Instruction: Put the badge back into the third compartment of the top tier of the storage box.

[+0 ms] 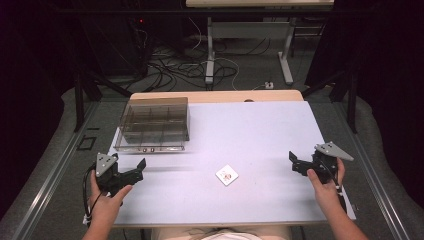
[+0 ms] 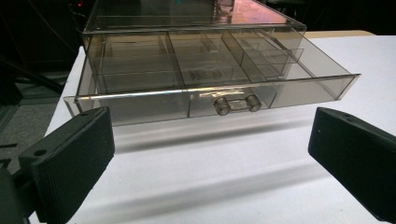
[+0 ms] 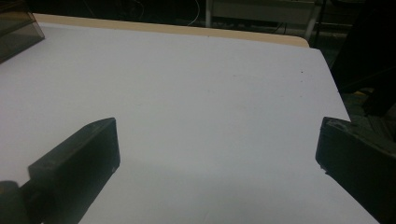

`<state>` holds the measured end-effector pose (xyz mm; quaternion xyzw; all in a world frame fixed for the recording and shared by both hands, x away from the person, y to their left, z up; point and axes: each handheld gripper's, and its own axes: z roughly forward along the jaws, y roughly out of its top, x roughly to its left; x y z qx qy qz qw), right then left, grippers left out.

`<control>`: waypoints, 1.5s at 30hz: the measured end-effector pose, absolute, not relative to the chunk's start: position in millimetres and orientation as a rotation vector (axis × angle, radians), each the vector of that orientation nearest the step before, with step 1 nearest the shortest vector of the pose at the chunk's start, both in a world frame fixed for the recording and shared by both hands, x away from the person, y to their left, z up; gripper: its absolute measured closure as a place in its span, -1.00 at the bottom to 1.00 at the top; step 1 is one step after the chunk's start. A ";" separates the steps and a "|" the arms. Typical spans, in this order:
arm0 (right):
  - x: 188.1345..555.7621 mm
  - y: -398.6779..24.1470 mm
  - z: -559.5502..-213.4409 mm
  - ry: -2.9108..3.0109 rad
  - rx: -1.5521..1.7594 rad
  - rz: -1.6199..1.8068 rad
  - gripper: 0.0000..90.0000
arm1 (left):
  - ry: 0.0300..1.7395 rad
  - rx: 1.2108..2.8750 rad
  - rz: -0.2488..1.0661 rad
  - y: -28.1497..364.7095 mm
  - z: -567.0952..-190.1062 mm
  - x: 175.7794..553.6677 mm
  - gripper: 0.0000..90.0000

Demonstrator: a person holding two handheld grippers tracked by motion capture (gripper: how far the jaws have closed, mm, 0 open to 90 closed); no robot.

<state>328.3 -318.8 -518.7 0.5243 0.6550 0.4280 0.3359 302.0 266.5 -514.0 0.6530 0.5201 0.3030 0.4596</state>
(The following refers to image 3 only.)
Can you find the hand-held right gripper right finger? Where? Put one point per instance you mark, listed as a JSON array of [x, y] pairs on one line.
[[358, 161]]

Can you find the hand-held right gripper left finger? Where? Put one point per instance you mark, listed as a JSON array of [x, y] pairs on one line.
[[77, 161]]

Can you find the smoky transparent plastic box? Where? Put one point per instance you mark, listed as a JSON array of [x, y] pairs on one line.
[[17, 32]]

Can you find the white metal frame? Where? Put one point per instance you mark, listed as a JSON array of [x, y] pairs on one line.
[[264, 14]]

